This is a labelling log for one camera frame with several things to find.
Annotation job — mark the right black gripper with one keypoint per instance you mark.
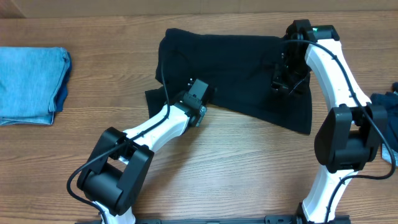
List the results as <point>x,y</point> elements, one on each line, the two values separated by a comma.
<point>280,82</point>

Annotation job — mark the black garment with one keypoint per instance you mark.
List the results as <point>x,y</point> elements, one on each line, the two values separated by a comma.
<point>239,67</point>

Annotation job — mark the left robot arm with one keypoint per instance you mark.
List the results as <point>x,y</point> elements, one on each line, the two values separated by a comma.
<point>115,171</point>

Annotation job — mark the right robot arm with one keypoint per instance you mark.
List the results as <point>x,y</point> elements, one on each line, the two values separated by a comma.
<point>350,134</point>

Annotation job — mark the dark navy garment pile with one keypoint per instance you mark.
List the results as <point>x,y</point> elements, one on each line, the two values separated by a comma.
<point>389,102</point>

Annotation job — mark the light denim fabric piece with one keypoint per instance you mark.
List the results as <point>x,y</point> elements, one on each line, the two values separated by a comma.
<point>386,156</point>

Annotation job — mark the folded light blue jeans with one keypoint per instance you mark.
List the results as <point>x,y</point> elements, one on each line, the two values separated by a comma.
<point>33,84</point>

